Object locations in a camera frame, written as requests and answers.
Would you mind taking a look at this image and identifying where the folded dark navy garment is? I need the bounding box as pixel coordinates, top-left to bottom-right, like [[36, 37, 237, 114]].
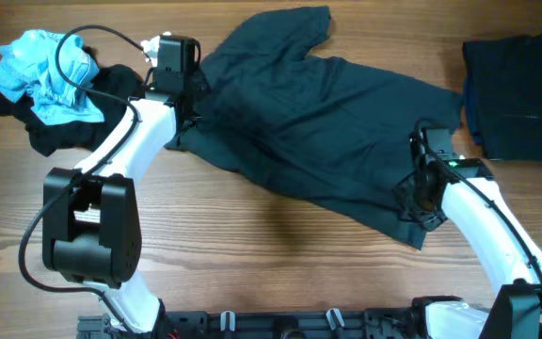
[[462, 35, 542, 162]]

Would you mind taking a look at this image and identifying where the light blue crumpled garment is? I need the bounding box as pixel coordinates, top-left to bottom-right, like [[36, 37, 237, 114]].
[[0, 30, 104, 125]]

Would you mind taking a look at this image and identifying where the dark green t-shirt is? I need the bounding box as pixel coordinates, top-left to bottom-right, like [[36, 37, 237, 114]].
[[168, 7, 463, 249]]

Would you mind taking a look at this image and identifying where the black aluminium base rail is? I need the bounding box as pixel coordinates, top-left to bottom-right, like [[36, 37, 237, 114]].
[[76, 308, 428, 339]]

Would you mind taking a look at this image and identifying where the black garment with logo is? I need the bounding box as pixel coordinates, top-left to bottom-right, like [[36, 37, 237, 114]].
[[0, 45, 141, 156]]

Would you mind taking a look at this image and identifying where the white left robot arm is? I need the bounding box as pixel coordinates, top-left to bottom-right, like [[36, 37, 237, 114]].
[[31, 33, 201, 338]]

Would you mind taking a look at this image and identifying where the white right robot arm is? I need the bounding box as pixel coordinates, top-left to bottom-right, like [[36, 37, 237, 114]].
[[393, 120, 542, 338]]

